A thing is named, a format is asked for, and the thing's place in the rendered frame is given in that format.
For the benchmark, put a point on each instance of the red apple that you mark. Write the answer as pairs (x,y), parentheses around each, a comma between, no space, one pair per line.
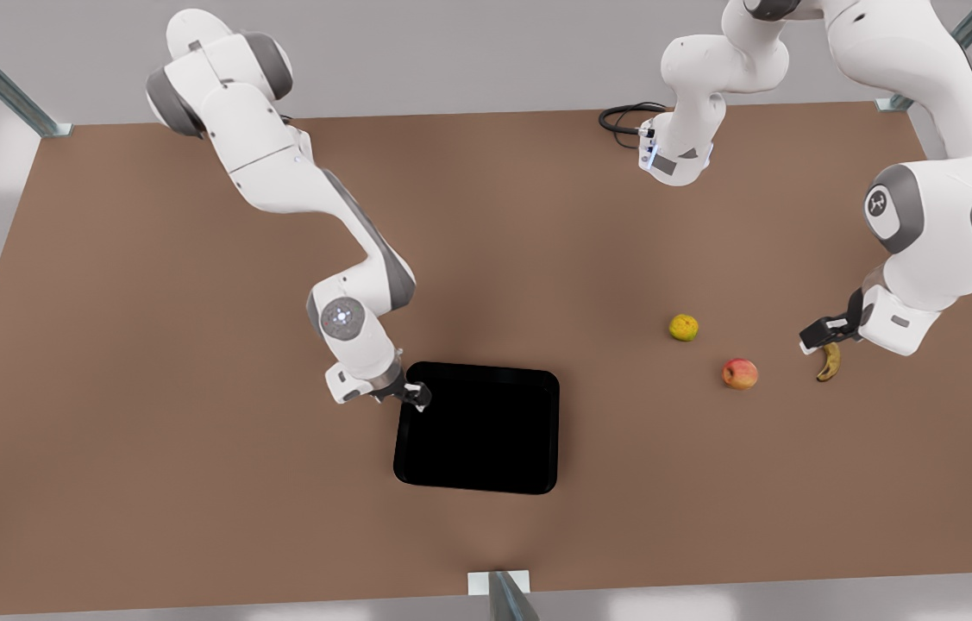
(740,374)

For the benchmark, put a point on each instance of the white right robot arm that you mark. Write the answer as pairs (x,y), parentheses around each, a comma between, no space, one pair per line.
(270,164)

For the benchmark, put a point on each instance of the yellow-green orange fruit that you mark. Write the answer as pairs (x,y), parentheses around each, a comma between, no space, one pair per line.
(684,328)

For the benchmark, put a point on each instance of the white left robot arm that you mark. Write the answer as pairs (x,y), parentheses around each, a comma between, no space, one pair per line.
(925,198)

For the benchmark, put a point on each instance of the spotted yellow banana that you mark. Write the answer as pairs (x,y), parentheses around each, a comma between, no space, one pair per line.
(830,362)

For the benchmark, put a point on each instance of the black square tray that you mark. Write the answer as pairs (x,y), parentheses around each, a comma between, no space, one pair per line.
(477,429)

